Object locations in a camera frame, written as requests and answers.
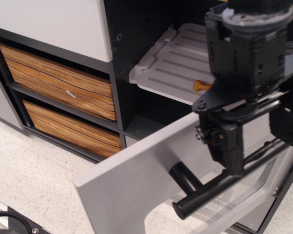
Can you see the toy chicken drumstick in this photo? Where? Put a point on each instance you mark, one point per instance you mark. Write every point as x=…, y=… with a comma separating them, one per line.
x=199, y=85

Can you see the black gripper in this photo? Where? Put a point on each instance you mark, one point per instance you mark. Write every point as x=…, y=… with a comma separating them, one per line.
x=247, y=46

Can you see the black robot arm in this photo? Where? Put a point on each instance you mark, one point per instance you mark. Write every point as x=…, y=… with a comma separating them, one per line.
x=247, y=41

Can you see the black oven door handle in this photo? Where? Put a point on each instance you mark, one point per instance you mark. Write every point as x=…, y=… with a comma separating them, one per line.
x=199, y=194

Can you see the wood-pattern storage bin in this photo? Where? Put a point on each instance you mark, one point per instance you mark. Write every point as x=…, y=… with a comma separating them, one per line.
x=91, y=138
x=74, y=88

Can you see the grey toy oven door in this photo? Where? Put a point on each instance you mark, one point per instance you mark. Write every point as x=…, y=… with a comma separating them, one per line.
x=119, y=192

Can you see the grey lower oven drawer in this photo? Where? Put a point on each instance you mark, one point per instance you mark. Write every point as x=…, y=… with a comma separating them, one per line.
x=163, y=219

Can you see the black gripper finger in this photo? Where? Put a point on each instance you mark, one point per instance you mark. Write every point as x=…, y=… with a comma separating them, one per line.
x=225, y=143

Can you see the upper wood-pattern storage bin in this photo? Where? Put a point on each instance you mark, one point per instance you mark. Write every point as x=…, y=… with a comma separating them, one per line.
x=74, y=88

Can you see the dark grey kitchen cabinet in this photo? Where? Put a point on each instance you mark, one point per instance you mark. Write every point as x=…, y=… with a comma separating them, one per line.
x=106, y=38

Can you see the lower wood-pattern storage bin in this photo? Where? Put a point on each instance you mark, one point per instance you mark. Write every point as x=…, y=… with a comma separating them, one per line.
x=91, y=138

